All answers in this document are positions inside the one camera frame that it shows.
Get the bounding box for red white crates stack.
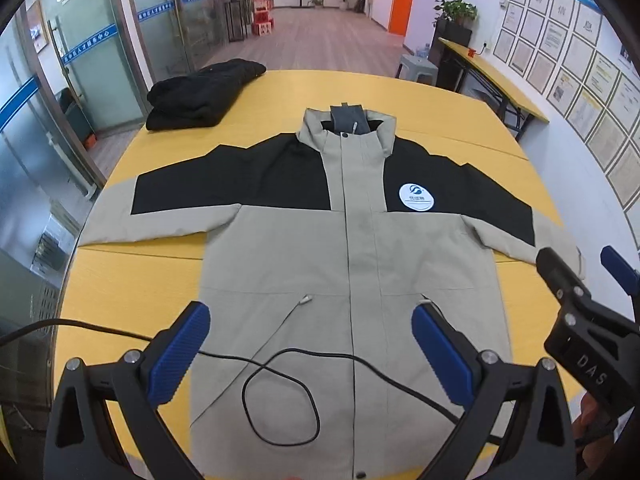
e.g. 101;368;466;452
250;0;273;37

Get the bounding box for black cabinet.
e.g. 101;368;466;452
428;18;472;91

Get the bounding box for black cable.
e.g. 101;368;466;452
0;316;501;448

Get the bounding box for person's right hand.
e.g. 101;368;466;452
572;393;616;448

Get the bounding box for yellow side table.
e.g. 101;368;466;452
440;39;549;142

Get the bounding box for grey plastic stool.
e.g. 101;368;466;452
395;53;438;86

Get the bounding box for beige and black jacket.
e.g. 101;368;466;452
81;110;585;479

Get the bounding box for black folded garment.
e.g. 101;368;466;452
145;58;267;131

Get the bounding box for potted plant on cabinet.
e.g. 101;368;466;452
434;0;478;27

